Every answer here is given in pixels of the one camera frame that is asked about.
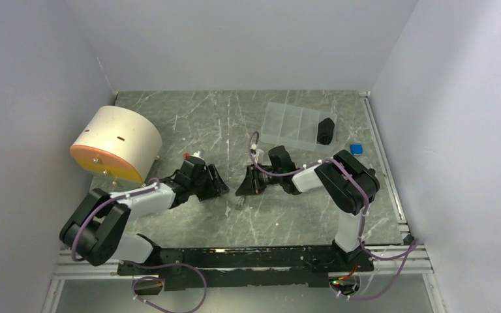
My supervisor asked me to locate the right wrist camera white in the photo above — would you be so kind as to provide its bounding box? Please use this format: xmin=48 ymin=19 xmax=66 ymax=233
xmin=250 ymin=148 xmax=266 ymax=164

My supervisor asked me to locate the clear plastic organizer box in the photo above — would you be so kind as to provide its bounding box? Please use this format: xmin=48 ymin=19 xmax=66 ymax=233
xmin=259 ymin=102 xmax=337 ymax=154

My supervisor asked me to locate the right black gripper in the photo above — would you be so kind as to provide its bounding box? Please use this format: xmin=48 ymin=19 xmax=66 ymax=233
xmin=235 ymin=163 xmax=282 ymax=196

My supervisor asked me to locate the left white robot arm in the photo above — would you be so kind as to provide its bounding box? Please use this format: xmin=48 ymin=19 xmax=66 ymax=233
xmin=59 ymin=155 xmax=229 ymax=274

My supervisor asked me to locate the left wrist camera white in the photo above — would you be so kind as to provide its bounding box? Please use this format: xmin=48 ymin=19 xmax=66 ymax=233
xmin=183 ymin=150 xmax=204 ymax=160

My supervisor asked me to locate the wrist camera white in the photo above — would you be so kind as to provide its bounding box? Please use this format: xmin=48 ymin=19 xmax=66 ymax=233
xmin=183 ymin=150 xmax=204 ymax=160
xmin=250 ymin=148 xmax=266 ymax=164

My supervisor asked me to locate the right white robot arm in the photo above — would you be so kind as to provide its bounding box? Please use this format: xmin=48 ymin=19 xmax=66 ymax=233
xmin=235 ymin=144 xmax=380 ymax=271

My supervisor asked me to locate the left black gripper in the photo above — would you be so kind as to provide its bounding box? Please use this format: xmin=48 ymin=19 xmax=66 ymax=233
xmin=189 ymin=164 xmax=229 ymax=201

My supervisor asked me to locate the grey underwear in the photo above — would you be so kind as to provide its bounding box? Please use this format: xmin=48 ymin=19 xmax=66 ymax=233
xmin=235 ymin=196 xmax=246 ymax=208

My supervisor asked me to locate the blue small block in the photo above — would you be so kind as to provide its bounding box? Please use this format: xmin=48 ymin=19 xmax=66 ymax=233
xmin=349 ymin=143 xmax=363 ymax=156

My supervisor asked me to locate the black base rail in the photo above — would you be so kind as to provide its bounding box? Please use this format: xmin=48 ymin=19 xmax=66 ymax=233
xmin=117 ymin=244 xmax=374 ymax=291

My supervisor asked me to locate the black striped underwear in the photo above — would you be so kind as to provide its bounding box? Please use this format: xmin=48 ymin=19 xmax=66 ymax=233
xmin=316 ymin=117 xmax=335 ymax=145

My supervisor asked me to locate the cream cylindrical drum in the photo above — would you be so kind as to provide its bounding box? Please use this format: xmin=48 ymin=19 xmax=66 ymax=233
xmin=69 ymin=106 xmax=162 ymax=183

